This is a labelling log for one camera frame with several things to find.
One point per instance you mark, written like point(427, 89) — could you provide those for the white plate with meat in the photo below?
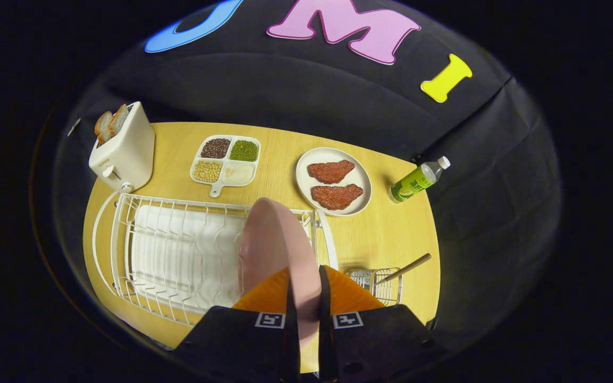
point(304, 181)

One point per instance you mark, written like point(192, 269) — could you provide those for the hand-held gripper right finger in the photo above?
point(381, 346)

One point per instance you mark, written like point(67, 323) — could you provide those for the green label drink bottle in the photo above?
point(415, 182)

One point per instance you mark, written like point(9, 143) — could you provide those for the silver clip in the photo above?
point(74, 126)

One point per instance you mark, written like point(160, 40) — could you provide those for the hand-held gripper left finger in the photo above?
point(242, 346)

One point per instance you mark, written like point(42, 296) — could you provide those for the pink plate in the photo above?
point(274, 244)

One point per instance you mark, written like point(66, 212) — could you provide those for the toast bread slice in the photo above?
point(119, 119)
point(103, 125)

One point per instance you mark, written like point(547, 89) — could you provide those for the white toaster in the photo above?
point(125, 154)

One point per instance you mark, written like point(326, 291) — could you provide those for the black backdrop cloth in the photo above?
point(312, 96)

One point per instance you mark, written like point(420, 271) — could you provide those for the red meat piece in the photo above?
point(337, 197)
point(330, 171)

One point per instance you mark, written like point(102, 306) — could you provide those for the white divided grain tray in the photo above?
point(225, 165)

